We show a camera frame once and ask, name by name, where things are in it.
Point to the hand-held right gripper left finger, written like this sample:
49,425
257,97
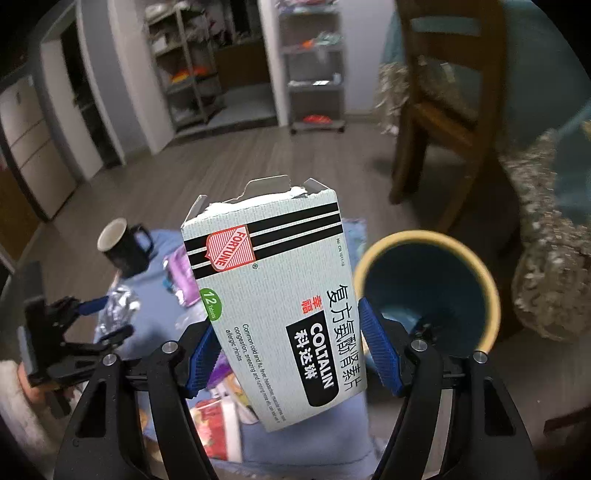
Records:
203,360

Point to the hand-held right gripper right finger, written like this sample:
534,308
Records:
379,346

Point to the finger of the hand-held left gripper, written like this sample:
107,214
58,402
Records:
111,336
92,305

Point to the pale green medicine box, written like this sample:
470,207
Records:
277,277

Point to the person's left forearm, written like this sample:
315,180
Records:
18,406

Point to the crumpled silver foil wrapper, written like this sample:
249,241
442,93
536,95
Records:
117,300

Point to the pink and white wrapper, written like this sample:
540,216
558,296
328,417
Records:
240,401

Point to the black mug with white inside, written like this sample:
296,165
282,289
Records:
127,258

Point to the red and white packet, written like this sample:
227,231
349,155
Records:
212,429

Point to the purple snack packet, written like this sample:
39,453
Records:
180,277

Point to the blue cloth with red heart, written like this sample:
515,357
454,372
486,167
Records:
323,443

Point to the white cabinet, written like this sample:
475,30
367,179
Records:
32,152

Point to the wooden chair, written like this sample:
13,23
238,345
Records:
415,152

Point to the orange-red item on cart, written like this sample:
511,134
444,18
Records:
317,119

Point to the teal lace-trimmed tablecloth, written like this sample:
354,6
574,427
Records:
554,161

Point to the metal shelf rack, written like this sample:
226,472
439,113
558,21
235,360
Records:
194,69

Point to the grey rolling cart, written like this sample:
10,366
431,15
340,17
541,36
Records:
314,83

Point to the brown wooden cabinet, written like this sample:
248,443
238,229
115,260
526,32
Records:
242,64

